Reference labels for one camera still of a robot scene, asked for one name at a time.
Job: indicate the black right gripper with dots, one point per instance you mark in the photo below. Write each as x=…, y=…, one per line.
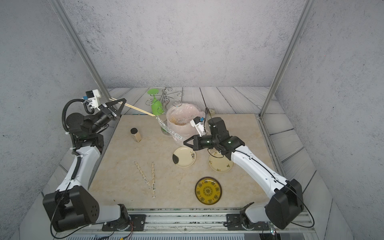
x=197, y=145

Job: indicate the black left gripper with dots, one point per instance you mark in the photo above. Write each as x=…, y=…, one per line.
x=110, y=113

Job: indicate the clear plastic wrapper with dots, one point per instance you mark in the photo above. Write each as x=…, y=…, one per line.
x=163, y=122

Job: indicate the chopsticks pair one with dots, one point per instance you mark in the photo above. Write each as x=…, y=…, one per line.
x=142, y=174

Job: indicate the chopsticks pair two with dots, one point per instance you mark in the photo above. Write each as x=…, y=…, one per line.
x=153, y=181

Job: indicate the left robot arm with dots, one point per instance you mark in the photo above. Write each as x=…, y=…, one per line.
x=71, y=206

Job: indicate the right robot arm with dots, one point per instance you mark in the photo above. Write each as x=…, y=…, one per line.
x=286, y=200

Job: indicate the bare chopsticks in bin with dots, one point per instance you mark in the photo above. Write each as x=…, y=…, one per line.
x=178, y=122

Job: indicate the toothpick jar black lid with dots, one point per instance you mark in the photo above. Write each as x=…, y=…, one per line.
x=136, y=134

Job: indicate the large cream oval plate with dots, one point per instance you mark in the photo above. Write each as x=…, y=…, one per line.
x=220, y=163

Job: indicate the white trash bin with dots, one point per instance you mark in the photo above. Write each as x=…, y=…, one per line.
x=183, y=123

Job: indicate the small cream bottle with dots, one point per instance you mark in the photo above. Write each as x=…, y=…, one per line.
x=212, y=112

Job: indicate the green plastic goblet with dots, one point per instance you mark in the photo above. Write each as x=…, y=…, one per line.
x=155, y=102

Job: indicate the yellow patterned round plate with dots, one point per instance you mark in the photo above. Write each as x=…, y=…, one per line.
x=208, y=191

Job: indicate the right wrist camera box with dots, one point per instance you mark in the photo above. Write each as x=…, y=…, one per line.
x=199, y=124

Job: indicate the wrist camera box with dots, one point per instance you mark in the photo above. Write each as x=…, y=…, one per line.
x=199, y=124
x=92, y=99

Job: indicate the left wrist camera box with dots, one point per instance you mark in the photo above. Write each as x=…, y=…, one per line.
x=92, y=99

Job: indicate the chrome wire cup rack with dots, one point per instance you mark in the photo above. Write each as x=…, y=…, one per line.
x=169, y=98

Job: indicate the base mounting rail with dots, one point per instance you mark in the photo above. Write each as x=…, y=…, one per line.
x=211, y=221

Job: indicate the metal corner post left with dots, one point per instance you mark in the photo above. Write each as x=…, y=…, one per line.
x=72, y=33

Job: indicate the metal corner post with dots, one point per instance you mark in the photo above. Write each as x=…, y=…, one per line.
x=305, y=15
x=72, y=33

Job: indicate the metal corner post right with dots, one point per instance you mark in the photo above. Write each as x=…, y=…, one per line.
x=305, y=15

